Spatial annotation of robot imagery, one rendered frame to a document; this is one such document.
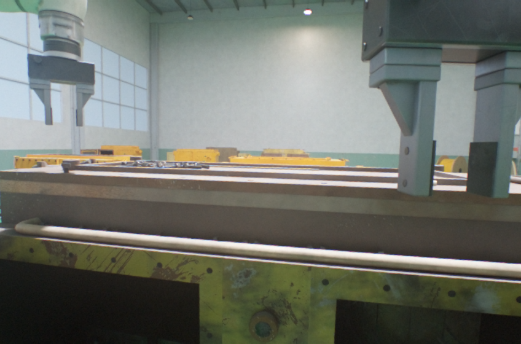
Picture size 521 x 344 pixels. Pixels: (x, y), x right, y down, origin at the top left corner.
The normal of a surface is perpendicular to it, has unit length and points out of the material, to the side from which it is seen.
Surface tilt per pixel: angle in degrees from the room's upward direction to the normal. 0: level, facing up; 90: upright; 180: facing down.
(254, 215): 90
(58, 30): 90
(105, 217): 90
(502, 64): 90
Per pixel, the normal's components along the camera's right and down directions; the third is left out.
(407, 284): -0.18, 0.08
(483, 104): -1.00, -0.02
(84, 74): 0.57, 0.08
